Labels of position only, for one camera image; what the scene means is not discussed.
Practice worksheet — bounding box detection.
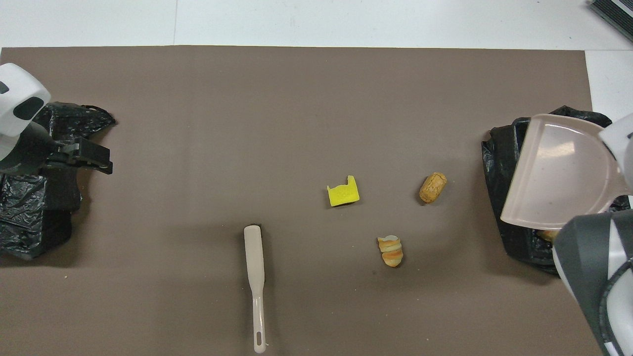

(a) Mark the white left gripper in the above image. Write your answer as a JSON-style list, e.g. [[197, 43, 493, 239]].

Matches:
[[0, 63, 114, 175]]

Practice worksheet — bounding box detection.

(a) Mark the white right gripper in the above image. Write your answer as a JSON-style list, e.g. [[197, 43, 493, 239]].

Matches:
[[598, 113, 633, 191]]

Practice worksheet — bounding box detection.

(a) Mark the beige plastic dustpan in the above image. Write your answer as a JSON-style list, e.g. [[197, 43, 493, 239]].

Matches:
[[499, 113, 633, 231]]

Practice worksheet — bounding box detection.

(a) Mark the beige hand brush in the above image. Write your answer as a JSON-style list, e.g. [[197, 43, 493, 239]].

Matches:
[[243, 224, 268, 354]]

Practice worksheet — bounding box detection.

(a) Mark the brown bread roll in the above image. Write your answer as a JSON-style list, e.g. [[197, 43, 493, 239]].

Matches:
[[419, 172, 448, 204]]

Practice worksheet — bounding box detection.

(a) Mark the notched yellow sponge piece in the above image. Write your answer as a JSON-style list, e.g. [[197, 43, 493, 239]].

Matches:
[[326, 175, 361, 208]]

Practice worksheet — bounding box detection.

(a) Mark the striped croissant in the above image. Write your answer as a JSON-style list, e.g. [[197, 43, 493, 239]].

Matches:
[[377, 235, 404, 268]]

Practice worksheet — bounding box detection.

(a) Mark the black bag lined bin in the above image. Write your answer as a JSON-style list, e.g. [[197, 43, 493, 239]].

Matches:
[[0, 101, 117, 261], [481, 105, 631, 277]]

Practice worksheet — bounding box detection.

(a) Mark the dark ribbed panel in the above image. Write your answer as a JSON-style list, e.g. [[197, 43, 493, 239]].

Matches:
[[588, 0, 633, 43]]

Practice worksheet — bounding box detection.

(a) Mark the brown table mat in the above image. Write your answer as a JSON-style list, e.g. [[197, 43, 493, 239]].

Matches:
[[0, 45, 622, 356]]

